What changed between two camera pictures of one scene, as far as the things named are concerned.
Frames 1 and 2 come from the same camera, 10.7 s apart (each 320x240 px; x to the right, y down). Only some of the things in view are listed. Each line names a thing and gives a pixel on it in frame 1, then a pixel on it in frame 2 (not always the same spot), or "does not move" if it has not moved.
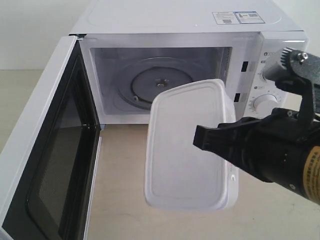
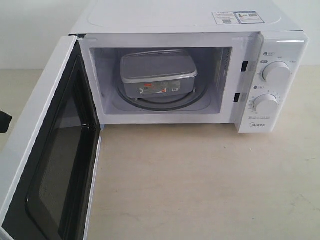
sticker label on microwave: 237,17 does not move
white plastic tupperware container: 180,176 → 157,73
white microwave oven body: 139,47 does not move
